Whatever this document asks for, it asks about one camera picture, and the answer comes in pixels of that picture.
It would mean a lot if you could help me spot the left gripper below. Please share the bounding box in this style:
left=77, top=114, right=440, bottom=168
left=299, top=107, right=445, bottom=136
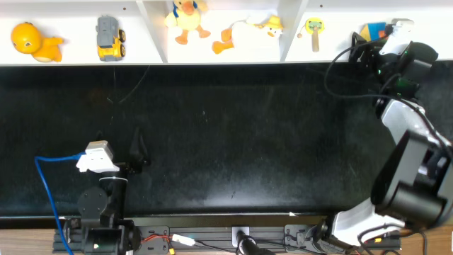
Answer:
left=95, top=126, right=150, bottom=175

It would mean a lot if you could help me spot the grey and yellow toy truck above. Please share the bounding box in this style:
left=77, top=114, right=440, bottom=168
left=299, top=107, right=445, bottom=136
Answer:
left=95, top=15, right=127, bottom=63

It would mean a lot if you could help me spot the yellow rattle drum toy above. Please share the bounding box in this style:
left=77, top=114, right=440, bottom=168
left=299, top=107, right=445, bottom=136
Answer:
left=296, top=17, right=326, bottom=53

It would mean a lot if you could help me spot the many-coloured puzzle cube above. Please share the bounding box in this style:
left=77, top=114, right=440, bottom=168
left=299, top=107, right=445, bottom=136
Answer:
left=359, top=21, right=389, bottom=43

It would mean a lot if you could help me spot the white shelf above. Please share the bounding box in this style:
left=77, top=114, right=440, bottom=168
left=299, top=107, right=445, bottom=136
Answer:
left=0, top=0, right=453, bottom=67

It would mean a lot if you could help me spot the yellow rubber duck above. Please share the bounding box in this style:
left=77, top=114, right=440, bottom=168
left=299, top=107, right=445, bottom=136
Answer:
left=10, top=21, right=64, bottom=64

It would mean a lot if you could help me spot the yellow plush duck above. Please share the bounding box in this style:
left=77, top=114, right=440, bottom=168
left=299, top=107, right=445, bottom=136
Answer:
left=164, top=0, right=212, bottom=45

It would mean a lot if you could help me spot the white plush duck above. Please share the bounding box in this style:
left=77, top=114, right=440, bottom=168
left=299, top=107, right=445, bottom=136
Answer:
left=212, top=14, right=285, bottom=55

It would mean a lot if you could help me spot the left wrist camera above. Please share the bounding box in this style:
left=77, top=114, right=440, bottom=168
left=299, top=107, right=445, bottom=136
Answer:
left=76, top=140, right=120, bottom=174

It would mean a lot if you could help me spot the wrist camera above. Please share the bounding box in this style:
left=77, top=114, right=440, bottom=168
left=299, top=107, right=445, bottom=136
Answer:
left=76, top=140, right=120, bottom=174
left=378, top=18, right=415, bottom=56

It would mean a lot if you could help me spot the blue cable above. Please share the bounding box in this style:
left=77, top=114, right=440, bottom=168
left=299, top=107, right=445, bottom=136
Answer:
left=34, top=152, right=86, bottom=255

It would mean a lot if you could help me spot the mounting rail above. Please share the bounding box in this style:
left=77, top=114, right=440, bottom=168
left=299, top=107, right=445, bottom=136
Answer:
left=52, top=219, right=403, bottom=255

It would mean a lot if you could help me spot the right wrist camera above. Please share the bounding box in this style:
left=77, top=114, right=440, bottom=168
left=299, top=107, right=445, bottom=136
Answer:
left=378, top=18, right=415, bottom=56

